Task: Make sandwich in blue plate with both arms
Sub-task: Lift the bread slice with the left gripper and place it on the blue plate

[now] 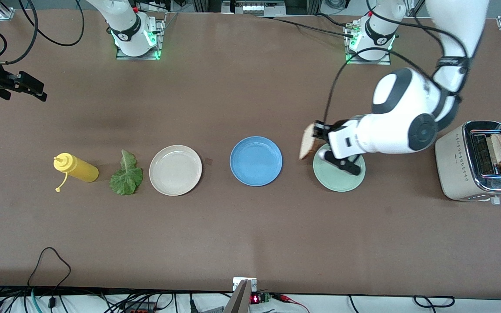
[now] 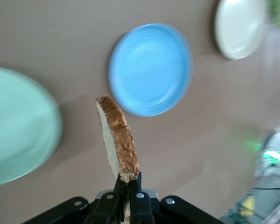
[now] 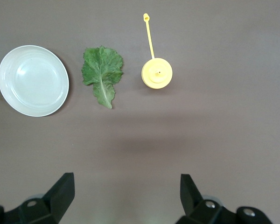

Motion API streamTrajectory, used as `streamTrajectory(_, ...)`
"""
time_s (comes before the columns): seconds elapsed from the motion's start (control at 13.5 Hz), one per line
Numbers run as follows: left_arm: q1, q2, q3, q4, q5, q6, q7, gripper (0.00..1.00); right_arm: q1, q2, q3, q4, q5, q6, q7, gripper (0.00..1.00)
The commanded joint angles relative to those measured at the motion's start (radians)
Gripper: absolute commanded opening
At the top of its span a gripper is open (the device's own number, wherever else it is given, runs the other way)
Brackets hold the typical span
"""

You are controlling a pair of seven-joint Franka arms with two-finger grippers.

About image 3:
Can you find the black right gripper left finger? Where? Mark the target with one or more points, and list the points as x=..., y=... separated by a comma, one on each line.
x=58, y=200

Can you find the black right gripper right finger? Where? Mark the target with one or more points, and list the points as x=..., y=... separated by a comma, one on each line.
x=193, y=205

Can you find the yellow squeeze bottle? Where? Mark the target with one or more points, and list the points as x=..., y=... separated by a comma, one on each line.
x=156, y=73

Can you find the green lettuce leaf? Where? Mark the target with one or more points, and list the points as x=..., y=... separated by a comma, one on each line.
x=102, y=70

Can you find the pale beige round plate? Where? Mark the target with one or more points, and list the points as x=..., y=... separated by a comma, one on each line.
x=32, y=80

